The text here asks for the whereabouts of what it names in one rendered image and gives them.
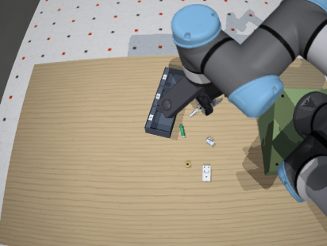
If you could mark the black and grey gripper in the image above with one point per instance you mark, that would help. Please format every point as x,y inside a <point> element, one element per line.
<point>204,100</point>

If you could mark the white domino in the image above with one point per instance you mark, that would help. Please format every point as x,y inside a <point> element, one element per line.
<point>205,173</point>

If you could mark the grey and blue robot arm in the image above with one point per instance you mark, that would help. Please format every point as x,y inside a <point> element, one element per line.
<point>248,75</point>

